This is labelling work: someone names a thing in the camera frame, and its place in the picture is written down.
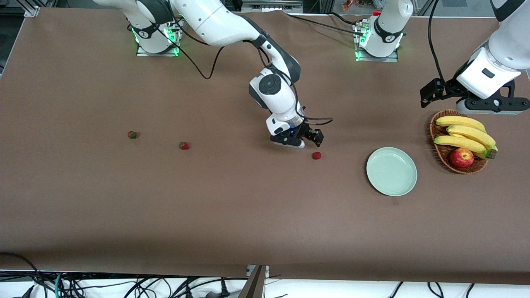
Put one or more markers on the aluminium post with bracket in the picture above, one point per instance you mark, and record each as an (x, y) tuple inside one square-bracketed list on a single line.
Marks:
[(254, 283)]

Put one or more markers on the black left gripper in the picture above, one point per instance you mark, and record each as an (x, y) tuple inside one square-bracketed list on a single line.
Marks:
[(449, 88)]

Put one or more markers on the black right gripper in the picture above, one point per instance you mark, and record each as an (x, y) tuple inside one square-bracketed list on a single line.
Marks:
[(305, 130)]

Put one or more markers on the red apple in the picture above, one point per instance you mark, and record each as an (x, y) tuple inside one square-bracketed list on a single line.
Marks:
[(461, 158)]

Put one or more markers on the orange colourful background object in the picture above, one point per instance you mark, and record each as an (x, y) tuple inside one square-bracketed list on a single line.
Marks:
[(352, 5)]

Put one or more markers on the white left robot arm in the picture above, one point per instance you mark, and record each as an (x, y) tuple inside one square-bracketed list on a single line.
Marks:
[(505, 45)]

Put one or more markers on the brown woven wicker basket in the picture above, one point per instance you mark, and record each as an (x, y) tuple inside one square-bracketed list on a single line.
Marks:
[(445, 159)]

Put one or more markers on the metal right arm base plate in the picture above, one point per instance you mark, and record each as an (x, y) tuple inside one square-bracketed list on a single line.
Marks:
[(143, 52)]

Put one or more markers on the pale green round plate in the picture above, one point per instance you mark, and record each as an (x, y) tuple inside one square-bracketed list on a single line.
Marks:
[(391, 171)]

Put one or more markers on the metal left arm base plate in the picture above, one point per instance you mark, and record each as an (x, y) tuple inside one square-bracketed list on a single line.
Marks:
[(391, 58)]

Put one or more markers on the brown table cover sheet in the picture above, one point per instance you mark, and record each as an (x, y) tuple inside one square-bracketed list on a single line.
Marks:
[(124, 198)]

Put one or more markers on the grey metal device box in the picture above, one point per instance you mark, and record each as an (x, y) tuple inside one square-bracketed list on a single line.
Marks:
[(271, 6)]

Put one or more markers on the aluminium frame profile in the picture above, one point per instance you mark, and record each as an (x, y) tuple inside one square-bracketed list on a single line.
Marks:
[(32, 9)]

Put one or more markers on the black power plug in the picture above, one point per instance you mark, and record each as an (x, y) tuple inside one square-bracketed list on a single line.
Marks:
[(224, 289)]

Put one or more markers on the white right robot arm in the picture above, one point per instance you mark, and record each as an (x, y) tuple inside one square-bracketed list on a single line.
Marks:
[(215, 20)]

